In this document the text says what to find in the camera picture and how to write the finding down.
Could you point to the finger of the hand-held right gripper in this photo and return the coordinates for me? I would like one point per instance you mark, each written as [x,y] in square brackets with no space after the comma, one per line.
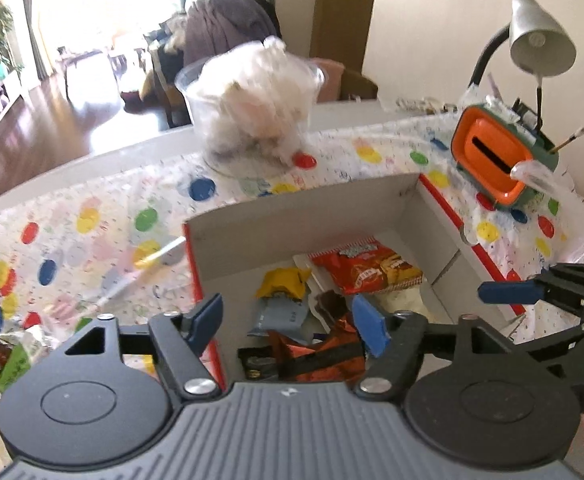
[561,342]
[506,292]

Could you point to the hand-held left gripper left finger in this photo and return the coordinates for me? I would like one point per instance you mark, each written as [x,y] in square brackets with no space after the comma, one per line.
[207,317]

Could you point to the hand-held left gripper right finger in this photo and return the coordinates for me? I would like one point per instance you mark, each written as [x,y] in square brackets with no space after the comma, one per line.
[369,325]

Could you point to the cream snack packet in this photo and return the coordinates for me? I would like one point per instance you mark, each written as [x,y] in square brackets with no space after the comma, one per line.
[404,300]

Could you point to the blue snack packet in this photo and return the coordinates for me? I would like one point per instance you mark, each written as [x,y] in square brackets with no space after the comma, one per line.
[282,317]

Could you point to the red and white cardboard box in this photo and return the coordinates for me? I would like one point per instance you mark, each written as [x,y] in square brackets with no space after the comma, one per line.
[297,220]

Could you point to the brown chocolate snack packet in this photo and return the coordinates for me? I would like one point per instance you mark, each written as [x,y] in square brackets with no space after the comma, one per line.
[334,307]

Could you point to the red snack packet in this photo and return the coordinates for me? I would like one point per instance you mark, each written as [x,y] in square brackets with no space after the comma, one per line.
[361,270]

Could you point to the orange snack packet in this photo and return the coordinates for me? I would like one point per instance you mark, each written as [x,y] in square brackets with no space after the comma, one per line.
[322,355]

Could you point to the black and gold snack packet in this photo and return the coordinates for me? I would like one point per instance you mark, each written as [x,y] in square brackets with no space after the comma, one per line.
[257,365]

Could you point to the small yellow snack packet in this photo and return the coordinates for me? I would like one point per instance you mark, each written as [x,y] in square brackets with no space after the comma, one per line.
[282,282]

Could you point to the clear wrapped straw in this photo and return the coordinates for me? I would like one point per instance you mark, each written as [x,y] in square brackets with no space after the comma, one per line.
[142,265]

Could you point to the orange and green dispenser box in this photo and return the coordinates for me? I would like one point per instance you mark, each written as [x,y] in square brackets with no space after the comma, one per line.
[491,180]

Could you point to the thin paint brush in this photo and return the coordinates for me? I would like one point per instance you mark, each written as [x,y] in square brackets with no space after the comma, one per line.
[566,141]

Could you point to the polka dot tablecloth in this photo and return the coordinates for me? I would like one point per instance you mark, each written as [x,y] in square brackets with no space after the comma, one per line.
[72,220]

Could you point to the green snack packet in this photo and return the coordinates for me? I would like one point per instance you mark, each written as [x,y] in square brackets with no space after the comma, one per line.
[17,367]

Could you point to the bunch of keys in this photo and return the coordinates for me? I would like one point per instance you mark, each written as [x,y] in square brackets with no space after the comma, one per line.
[426,105]

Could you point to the clear plastic bowl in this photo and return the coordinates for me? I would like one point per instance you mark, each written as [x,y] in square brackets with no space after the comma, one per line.
[197,95]

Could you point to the crumpled clear plastic bag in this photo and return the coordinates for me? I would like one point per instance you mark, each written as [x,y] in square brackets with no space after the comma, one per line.
[257,95]

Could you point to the brown chair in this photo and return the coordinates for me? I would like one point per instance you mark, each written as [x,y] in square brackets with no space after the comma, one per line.
[351,85]

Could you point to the grey desk lamp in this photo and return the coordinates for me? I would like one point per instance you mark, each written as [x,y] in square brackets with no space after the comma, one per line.
[541,35]

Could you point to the grey garment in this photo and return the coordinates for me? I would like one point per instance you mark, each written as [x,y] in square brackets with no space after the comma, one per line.
[227,25]

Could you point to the green houseplant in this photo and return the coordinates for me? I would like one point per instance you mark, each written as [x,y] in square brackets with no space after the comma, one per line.
[4,40]

